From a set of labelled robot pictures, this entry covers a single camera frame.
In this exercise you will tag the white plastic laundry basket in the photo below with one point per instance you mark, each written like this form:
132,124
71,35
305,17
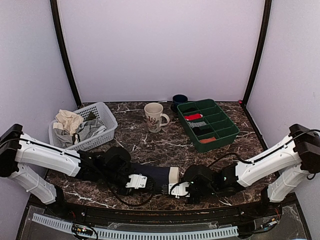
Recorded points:
98,111

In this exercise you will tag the orange rolled sock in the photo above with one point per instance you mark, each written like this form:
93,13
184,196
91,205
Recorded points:
207,140

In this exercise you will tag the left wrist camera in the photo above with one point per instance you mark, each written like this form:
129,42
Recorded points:
117,159

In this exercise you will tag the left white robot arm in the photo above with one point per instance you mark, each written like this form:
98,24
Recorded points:
18,150

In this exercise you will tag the green divided organizer tray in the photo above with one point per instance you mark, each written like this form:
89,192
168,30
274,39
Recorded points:
224,129

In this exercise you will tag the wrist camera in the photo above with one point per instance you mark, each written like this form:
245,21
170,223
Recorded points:
117,159
198,173

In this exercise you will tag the red rolled sock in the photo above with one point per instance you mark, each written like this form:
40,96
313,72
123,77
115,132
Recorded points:
193,117

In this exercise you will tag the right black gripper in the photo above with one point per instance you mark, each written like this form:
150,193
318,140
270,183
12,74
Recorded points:
192,201

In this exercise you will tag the left black frame post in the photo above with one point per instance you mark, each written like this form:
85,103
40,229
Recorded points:
63,52

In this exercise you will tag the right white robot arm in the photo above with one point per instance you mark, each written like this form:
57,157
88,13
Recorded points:
297,155

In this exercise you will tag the navy underwear white waistband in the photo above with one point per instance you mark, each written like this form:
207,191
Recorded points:
162,175

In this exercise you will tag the white slotted cable duct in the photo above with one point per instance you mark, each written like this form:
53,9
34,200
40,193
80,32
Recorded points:
134,232

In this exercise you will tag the grey patterned rolled sock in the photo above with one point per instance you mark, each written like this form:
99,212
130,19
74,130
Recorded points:
197,124

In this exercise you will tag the cream cloth in basket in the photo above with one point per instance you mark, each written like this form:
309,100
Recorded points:
67,121

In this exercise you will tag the dark blue mug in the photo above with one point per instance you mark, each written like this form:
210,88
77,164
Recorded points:
177,100

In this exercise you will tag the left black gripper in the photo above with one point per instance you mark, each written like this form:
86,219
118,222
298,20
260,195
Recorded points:
132,189

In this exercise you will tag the black front rail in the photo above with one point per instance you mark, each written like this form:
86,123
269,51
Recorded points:
100,215

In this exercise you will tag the grey garment in basket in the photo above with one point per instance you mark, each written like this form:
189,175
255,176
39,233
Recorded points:
86,130

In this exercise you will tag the cream floral mug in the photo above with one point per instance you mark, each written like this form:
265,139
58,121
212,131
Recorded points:
155,117

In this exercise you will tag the black rolled sock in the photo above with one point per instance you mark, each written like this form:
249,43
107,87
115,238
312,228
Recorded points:
201,131

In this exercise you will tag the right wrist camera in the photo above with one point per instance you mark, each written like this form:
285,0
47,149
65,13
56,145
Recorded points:
198,173

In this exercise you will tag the black frame post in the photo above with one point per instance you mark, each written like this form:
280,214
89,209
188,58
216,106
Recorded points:
258,53
63,52

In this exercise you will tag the right black frame post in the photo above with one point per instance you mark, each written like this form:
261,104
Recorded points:
258,53

